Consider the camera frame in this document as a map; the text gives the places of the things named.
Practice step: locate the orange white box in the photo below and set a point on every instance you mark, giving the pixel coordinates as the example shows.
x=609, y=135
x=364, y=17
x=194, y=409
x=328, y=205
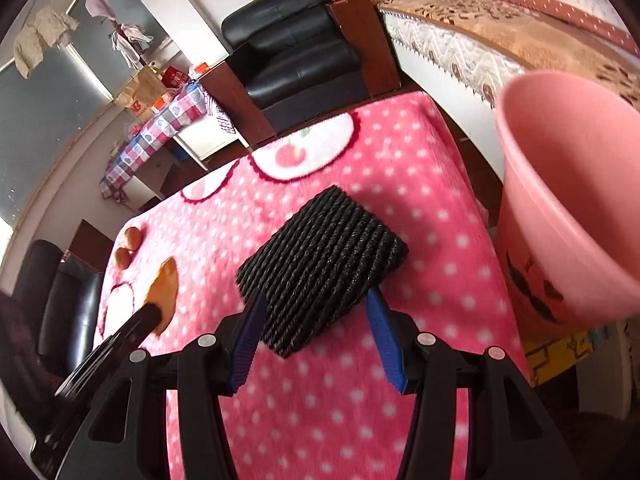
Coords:
x=200, y=70

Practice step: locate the red box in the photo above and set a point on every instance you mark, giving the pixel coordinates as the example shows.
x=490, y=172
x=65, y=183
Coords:
x=175, y=78

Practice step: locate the frosted glass window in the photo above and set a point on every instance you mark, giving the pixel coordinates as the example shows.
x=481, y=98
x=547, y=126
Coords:
x=60, y=110

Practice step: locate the coat rack with clothes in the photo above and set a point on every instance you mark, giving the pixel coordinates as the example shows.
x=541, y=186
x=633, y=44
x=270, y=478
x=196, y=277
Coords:
x=125, y=35

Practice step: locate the bed with white mattress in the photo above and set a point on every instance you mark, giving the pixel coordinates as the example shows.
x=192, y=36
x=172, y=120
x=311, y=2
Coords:
x=450, y=55

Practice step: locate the pink plastic bucket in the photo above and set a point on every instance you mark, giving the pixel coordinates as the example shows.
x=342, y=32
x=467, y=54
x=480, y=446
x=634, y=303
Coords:
x=565, y=185

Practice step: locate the black leather chair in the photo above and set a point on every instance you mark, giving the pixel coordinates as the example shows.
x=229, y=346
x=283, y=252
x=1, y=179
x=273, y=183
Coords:
x=65, y=300

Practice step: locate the beige hanging cloth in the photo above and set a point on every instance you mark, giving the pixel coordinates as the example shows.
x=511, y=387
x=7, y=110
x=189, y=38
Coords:
x=37, y=40

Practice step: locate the white table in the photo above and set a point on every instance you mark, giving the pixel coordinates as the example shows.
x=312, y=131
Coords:
x=205, y=145

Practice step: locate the black leather armchair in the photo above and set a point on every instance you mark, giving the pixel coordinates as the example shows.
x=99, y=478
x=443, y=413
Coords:
x=300, y=55

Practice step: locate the brown paper bag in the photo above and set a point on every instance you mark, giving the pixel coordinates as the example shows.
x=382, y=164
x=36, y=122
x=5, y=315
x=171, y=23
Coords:
x=142, y=92

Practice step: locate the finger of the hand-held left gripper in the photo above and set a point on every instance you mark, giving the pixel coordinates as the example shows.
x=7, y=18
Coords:
x=137, y=327

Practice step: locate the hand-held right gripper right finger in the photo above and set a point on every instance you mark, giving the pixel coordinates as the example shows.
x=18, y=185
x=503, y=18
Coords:
x=385, y=347

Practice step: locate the brown fruit peel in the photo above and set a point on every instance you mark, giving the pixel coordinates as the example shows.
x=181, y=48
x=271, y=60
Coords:
x=167, y=285

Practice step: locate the pink polka dot blanket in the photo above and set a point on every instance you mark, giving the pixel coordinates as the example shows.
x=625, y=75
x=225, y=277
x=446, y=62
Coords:
x=425, y=185

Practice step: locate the dark wooden cabinet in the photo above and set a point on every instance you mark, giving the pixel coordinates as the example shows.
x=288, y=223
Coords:
x=92, y=240

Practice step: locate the checkered cloth side table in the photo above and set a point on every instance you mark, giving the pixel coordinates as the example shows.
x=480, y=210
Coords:
x=160, y=127

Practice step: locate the yellow patterned mat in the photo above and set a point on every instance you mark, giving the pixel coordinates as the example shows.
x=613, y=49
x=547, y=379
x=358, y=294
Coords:
x=565, y=355

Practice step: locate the black foam net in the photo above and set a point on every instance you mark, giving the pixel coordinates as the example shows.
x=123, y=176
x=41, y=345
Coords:
x=320, y=270

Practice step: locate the brown floral blanket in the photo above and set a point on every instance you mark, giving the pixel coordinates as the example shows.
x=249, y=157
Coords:
x=500, y=25

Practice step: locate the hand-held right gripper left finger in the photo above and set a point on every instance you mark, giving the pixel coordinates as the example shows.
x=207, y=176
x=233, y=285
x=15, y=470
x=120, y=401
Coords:
x=247, y=341

